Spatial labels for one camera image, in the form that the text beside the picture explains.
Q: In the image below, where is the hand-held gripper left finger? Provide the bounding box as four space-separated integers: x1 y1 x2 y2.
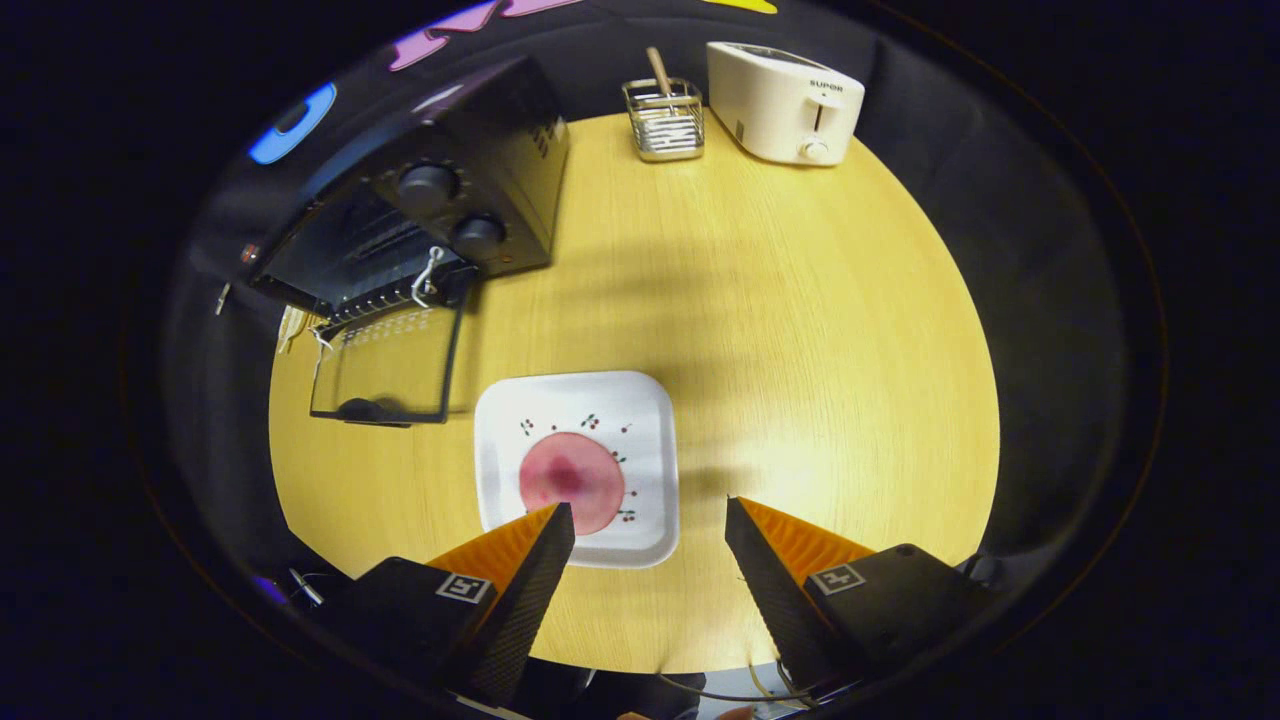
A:
320 503 577 706

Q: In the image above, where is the black toaster oven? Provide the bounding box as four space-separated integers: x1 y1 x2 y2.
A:
245 55 572 427

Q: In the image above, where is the metal wire utensil holder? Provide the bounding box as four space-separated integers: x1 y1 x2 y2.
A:
621 78 705 163

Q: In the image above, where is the white square plate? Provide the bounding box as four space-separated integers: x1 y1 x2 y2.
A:
474 371 681 569

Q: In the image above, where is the white bread toaster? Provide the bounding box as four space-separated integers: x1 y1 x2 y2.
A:
706 41 866 167

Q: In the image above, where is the pink round meat slice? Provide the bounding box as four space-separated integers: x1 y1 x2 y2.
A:
518 432 627 536

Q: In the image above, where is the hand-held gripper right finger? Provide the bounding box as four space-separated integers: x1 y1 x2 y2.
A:
725 497 1001 701

